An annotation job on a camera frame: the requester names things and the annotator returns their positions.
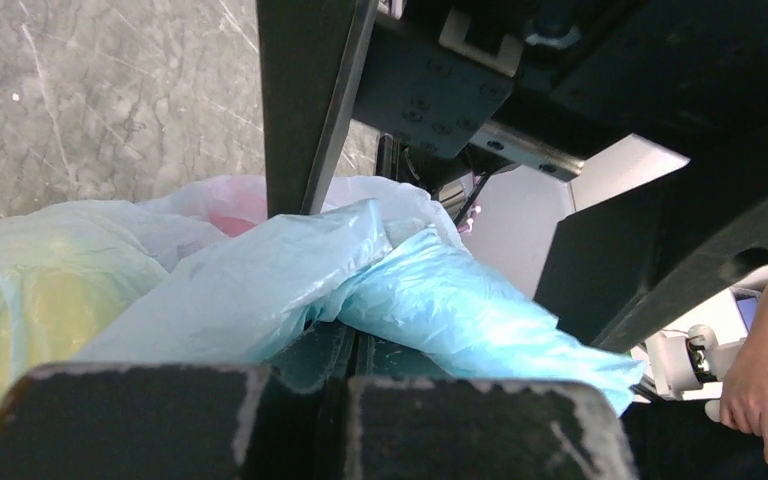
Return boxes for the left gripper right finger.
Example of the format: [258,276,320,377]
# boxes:
[344,329,640,480]

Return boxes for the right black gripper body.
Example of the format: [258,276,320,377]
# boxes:
[353,1,768,179]

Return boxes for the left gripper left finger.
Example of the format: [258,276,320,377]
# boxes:
[0,321,359,480]

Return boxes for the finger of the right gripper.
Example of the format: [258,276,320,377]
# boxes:
[256,0,377,216]
[534,125,768,352]

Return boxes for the light blue plastic bag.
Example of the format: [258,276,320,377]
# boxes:
[0,175,645,413]

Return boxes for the person's bare hand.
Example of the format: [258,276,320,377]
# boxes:
[719,339,768,464]

